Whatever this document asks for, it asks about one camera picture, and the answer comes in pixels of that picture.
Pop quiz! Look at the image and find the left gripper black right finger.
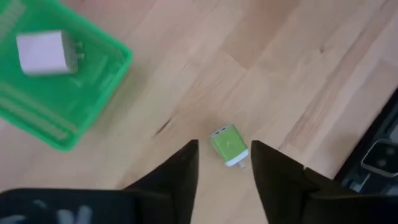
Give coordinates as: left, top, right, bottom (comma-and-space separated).
250, 139, 398, 224

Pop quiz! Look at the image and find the green plastic basket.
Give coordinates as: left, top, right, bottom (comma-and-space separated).
0, 0, 134, 153

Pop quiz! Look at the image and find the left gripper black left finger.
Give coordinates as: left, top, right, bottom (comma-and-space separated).
0, 139, 200, 224

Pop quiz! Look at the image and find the green white USB wall charger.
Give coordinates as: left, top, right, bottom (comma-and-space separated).
209, 123, 250, 170

